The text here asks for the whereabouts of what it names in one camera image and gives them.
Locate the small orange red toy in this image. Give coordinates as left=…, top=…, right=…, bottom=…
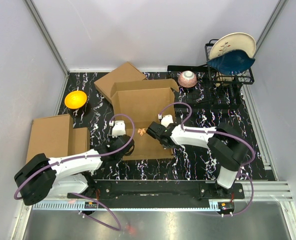
left=137, top=128, right=146, bottom=137

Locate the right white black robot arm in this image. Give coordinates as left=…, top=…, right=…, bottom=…
left=146, top=122, right=255, bottom=198

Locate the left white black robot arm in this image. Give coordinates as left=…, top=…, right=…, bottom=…
left=14, top=134, right=134, bottom=206

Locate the small cardboard box left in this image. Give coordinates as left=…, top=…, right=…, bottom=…
left=69, top=127, right=90, bottom=155

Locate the large cardboard box left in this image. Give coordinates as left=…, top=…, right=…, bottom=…
left=26, top=114, right=73, bottom=163

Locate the closed cardboard box back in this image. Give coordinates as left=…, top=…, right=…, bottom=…
left=94, top=62, right=146, bottom=104

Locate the orange bowl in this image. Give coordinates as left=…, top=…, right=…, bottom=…
left=64, top=90, right=87, bottom=110

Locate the pink patterned bowl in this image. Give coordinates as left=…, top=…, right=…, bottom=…
left=178, top=70, right=197, bottom=88

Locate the beige cup in rack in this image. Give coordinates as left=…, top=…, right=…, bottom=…
left=215, top=77, right=233, bottom=87

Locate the blue leaf plate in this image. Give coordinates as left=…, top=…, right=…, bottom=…
left=207, top=49, right=255, bottom=76

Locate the cream floral plate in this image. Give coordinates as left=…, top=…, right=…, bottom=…
left=209, top=32, right=256, bottom=60

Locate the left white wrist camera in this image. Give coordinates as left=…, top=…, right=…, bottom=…
left=109, top=120, right=126, bottom=138

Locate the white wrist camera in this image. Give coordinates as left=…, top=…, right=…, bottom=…
left=109, top=120, right=126, bottom=138
left=158, top=114, right=174, bottom=127

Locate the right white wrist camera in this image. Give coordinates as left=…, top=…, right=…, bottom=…
left=158, top=114, right=174, bottom=127

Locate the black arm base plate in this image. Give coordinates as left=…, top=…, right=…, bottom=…
left=81, top=180, right=245, bottom=200

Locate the black wire dish rack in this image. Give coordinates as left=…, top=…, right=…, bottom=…
left=166, top=39, right=255, bottom=111

